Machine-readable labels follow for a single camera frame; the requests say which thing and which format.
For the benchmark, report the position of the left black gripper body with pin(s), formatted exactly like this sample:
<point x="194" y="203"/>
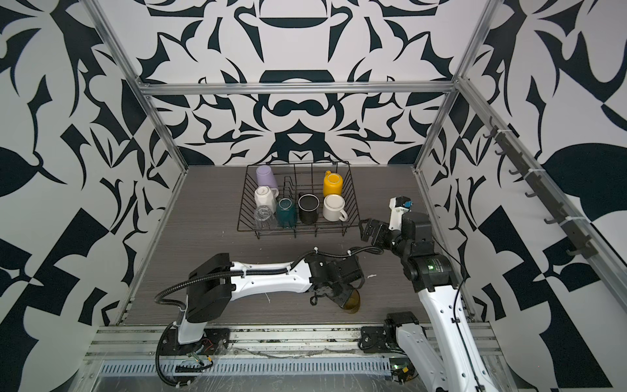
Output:
<point x="341" y="294"/>

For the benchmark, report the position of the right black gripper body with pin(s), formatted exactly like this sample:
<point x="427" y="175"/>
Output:
<point x="386" y="238"/>

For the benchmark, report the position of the olive green glass cup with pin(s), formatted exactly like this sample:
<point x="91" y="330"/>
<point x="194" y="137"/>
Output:
<point x="353" y="302"/>

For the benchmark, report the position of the red and white mug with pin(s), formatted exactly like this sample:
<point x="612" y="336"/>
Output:
<point x="334" y="208"/>

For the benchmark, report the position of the yellow mug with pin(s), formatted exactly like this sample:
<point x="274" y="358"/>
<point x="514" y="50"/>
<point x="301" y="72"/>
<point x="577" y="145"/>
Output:
<point x="332" y="184"/>

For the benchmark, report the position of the black mug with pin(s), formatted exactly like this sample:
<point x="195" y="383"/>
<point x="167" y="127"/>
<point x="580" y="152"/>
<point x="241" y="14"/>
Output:
<point x="308" y="205"/>

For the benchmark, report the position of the cream mug green handle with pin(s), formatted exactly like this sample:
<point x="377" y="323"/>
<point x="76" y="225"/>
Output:
<point x="286" y="213"/>

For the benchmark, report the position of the clear glass cup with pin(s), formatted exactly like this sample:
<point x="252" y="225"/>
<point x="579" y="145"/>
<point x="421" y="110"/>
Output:
<point x="264" y="219"/>

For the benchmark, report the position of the white ceramic mug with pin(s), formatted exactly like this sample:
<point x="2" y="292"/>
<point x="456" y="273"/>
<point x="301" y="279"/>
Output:
<point x="266" y="196"/>

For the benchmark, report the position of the lavender plastic cup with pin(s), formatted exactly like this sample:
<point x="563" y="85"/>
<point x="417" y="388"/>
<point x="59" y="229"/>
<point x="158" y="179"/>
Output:
<point x="265" y="177"/>

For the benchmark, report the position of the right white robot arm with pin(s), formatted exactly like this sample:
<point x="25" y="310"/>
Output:
<point x="455" y="363"/>

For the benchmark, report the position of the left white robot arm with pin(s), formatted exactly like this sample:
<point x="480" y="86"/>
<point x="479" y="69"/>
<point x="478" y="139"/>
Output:
<point x="219" y="281"/>

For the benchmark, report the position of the small green circuit board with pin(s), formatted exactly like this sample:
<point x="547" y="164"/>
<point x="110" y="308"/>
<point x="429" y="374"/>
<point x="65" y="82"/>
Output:
<point x="402" y="370"/>

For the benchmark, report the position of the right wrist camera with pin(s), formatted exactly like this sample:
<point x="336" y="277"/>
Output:
<point x="398" y="207"/>

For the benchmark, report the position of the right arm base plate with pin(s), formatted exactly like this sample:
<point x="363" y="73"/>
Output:
<point x="376" y="340"/>

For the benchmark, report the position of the white slotted cable duct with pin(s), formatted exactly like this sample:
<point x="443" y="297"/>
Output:
<point x="278" y="367"/>

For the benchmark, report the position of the wall hook rail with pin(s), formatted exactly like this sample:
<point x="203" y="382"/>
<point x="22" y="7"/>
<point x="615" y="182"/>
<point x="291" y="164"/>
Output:
<point x="543" y="187"/>

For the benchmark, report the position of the aluminium frame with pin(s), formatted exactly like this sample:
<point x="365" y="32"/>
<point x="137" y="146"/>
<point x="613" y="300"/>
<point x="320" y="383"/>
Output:
<point x="608" y="265"/>

